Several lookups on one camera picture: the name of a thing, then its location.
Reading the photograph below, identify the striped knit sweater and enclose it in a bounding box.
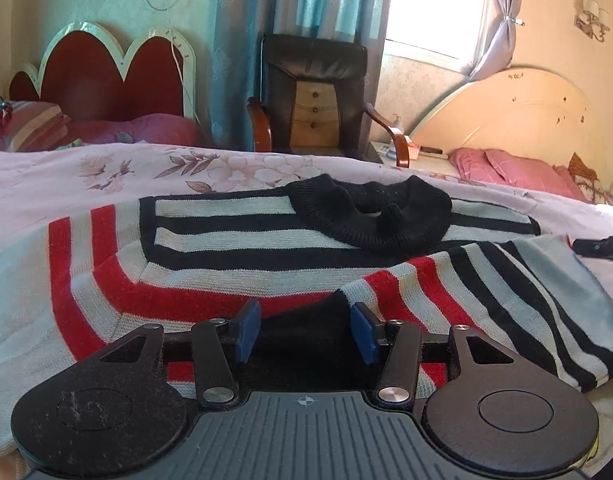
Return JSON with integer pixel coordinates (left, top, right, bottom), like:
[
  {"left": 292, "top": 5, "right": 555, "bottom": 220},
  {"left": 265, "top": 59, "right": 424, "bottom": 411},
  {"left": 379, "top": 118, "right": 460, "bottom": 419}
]
[{"left": 0, "top": 175, "right": 613, "bottom": 456}]

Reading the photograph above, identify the pink pillow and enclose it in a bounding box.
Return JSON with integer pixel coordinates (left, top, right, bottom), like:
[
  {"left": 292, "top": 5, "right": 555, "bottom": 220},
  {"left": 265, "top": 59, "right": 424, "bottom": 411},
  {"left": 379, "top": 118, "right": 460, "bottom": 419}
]
[{"left": 448, "top": 148, "right": 587, "bottom": 203}]

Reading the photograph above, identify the cream arched headboard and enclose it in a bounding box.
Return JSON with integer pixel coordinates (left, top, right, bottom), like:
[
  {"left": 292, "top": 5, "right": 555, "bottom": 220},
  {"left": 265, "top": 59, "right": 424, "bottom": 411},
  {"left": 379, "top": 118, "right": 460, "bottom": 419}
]
[{"left": 411, "top": 67, "right": 611, "bottom": 185}]

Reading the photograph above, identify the bedside table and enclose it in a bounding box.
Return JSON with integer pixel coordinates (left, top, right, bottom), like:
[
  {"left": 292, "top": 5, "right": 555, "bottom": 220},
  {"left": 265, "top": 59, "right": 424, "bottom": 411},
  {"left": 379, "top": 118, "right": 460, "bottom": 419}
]
[{"left": 366, "top": 141, "right": 459, "bottom": 178}]

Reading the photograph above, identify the maroon blanket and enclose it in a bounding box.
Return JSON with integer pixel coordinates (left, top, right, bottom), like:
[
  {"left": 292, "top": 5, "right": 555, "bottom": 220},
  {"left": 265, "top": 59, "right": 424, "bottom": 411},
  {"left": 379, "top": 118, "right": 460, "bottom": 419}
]
[{"left": 55, "top": 114, "right": 207, "bottom": 148}]

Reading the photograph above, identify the small wooden drawer chest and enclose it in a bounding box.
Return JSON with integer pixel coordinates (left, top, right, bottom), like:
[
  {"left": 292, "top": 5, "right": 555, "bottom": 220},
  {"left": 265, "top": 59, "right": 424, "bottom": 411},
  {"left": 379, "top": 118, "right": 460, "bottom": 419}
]
[{"left": 289, "top": 80, "right": 340, "bottom": 148}]

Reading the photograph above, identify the pink floral bed quilt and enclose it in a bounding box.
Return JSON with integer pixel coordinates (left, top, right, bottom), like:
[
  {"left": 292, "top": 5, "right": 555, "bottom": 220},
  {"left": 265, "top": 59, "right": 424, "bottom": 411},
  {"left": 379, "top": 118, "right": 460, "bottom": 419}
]
[{"left": 0, "top": 142, "right": 613, "bottom": 478}]

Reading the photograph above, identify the grey tied curtain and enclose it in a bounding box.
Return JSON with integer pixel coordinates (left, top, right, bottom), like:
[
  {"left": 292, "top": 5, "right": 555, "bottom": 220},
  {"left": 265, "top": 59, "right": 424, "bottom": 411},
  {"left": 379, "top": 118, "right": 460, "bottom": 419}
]
[{"left": 470, "top": 0, "right": 524, "bottom": 81}]

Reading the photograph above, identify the black leather armchair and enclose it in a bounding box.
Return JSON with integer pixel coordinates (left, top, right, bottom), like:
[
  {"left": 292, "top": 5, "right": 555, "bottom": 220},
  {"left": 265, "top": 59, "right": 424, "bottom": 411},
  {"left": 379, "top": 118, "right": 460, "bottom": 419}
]
[{"left": 247, "top": 35, "right": 410, "bottom": 168}]

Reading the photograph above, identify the red heart-shaped headboard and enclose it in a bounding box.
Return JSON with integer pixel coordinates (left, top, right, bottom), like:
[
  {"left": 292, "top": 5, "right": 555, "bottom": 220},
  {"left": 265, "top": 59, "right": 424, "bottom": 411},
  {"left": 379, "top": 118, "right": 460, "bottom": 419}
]
[{"left": 7, "top": 22, "right": 196, "bottom": 122}]

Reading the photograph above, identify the teal curtain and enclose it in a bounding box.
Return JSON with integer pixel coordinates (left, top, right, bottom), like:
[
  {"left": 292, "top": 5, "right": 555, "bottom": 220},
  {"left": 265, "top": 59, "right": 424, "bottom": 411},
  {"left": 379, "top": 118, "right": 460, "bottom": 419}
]
[{"left": 209, "top": 0, "right": 390, "bottom": 150}]

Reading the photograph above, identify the wall lamp sconce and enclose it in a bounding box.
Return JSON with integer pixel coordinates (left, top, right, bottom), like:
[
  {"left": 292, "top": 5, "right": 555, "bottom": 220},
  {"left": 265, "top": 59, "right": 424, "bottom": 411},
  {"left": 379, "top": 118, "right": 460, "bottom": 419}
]
[{"left": 574, "top": 0, "right": 610, "bottom": 44}]

